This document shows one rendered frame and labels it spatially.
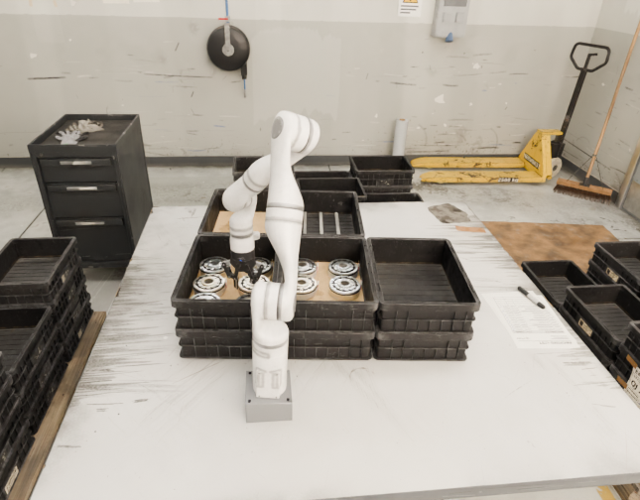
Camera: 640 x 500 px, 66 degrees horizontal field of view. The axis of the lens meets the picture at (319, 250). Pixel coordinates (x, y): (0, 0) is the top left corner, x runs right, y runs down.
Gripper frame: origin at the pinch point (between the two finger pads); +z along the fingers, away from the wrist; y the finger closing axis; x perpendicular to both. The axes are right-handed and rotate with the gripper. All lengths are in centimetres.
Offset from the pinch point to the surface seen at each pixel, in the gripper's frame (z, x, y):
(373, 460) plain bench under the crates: 15, -52, 41
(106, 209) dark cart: 35, 115, -102
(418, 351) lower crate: 11, -15, 56
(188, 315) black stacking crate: -1.8, -20.2, -12.7
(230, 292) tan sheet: 2.3, -1.7, -4.3
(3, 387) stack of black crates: 36, -17, -81
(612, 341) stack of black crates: 39, 29, 145
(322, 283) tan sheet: 2.3, 6.5, 25.5
